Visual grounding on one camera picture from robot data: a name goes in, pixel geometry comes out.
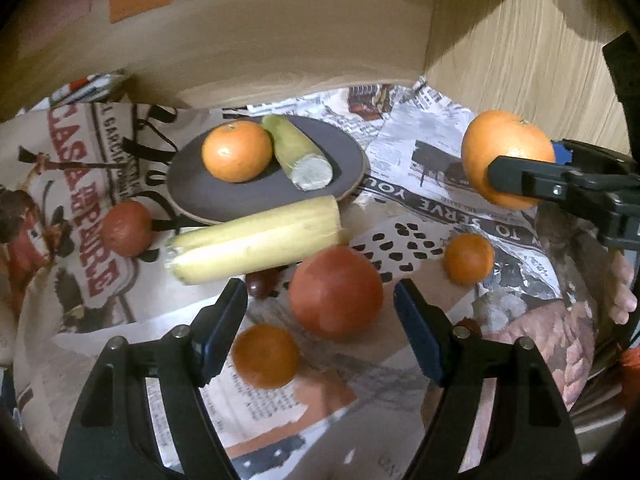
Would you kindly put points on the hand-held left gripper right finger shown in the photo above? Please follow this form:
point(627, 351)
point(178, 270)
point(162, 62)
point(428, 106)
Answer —
point(419, 331)

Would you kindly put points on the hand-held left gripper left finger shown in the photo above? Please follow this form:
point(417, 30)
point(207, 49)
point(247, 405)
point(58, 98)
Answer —
point(219, 341)

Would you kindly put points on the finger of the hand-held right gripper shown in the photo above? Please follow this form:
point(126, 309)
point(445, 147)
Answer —
point(520, 176)
point(562, 152)

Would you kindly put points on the large orange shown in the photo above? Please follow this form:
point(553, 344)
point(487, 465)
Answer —
point(236, 151)
point(500, 152)

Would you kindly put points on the dark round plate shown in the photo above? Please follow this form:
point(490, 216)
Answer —
point(345, 160)

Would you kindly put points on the person's right hand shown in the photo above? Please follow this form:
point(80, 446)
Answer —
point(625, 290)

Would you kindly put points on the small mandarin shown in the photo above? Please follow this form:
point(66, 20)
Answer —
point(468, 258)
point(265, 356)

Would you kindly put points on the small dark red fruit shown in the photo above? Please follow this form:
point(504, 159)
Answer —
point(261, 284)
point(469, 324)

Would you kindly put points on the printed paper table cover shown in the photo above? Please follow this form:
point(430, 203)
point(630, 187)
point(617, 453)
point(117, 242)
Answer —
point(440, 210)

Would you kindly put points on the large red apple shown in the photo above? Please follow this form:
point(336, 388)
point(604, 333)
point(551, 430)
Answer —
point(335, 292)

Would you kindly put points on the dull red round fruit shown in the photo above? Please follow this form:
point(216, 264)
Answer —
point(127, 227)

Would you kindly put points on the printed magazine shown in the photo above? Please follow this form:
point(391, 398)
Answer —
point(87, 86)

